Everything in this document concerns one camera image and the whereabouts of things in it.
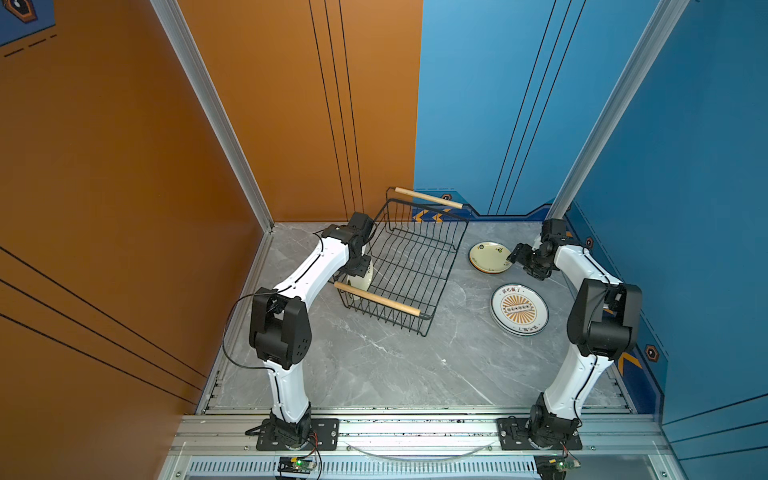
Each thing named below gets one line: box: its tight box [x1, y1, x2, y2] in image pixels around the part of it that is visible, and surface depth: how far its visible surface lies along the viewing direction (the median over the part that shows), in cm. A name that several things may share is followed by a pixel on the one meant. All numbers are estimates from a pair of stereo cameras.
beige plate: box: [468, 241, 513, 274], surface depth 110 cm
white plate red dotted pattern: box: [490, 283, 550, 336], surface depth 95 cm
